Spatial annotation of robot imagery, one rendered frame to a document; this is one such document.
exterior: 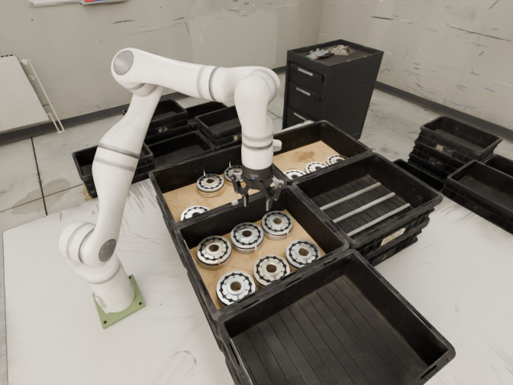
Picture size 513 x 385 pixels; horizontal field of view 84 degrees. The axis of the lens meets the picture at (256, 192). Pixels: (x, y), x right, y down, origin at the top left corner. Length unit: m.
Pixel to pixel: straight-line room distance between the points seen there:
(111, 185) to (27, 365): 0.56
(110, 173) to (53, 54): 2.93
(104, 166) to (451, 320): 1.03
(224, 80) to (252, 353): 0.60
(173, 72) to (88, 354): 0.76
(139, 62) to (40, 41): 2.87
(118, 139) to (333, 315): 0.67
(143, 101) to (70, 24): 2.81
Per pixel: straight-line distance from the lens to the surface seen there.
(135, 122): 0.75
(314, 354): 0.76
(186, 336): 0.92
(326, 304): 0.82
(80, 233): 0.76
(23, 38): 3.56
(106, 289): 0.89
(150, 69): 0.70
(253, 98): 0.56
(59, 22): 3.55
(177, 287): 1.00
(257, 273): 0.81
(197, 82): 0.64
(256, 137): 0.61
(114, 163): 0.72
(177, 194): 1.10
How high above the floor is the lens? 1.54
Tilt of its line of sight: 42 degrees down
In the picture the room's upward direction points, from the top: straight up
